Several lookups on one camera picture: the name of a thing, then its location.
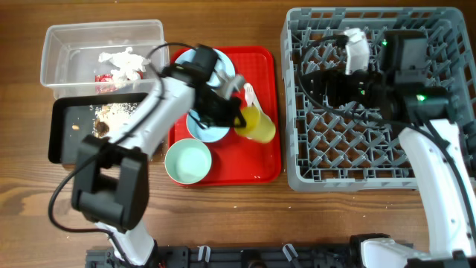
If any light blue bowl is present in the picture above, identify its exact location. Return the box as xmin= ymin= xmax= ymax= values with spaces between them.
xmin=186 ymin=110 xmax=230 ymax=143

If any yellow plastic cup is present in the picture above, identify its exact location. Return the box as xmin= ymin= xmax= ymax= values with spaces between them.
xmin=234 ymin=106 xmax=276 ymax=144

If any food scraps and rice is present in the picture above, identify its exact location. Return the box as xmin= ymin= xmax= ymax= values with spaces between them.
xmin=66 ymin=103 xmax=138 ymax=138

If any red snack wrapper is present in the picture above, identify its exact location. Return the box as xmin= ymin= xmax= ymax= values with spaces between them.
xmin=95 ymin=74 xmax=116 ymax=94

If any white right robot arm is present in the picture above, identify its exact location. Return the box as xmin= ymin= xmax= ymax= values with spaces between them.
xmin=293 ymin=28 xmax=475 ymax=267

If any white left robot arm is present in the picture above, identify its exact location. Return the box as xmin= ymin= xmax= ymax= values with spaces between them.
xmin=69 ymin=45 xmax=245 ymax=267

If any grey dishwasher rack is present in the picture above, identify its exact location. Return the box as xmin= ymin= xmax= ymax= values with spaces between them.
xmin=280 ymin=7 xmax=475 ymax=191

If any white plastic spoon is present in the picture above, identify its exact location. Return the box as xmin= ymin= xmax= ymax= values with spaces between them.
xmin=252 ymin=95 xmax=263 ymax=112

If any white plastic fork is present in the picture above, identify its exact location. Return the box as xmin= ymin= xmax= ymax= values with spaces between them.
xmin=243 ymin=83 xmax=256 ymax=107

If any light blue plate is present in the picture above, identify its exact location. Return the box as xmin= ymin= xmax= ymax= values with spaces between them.
xmin=174 ymin=49 xmax=236 ymax=87

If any red serving tray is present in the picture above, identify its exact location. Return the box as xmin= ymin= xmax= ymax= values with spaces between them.
xmin=193 ymin=46 xmax=282 ymax=187

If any mint green bowl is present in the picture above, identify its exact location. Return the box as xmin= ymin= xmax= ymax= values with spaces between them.
xmin=164 ymin=138 xmax=212 ymax=185

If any clear plastic bin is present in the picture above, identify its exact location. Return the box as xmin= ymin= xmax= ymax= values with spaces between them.
xmin=40 ymin=19 xmax=165 ymax=99

